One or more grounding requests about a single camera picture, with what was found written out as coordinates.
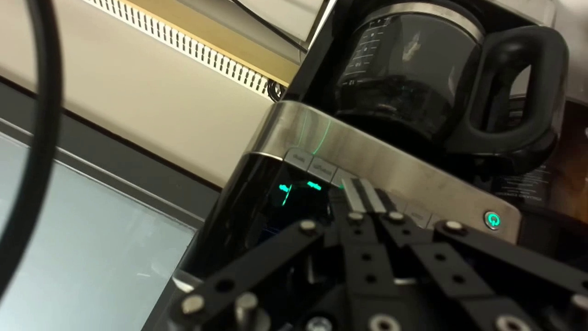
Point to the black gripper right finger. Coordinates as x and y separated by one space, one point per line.
489 263

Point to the black steel coffee machine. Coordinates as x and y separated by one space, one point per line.
368 158

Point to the grey framed window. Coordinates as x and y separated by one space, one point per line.
92 245

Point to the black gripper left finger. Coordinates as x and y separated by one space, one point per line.
269 257

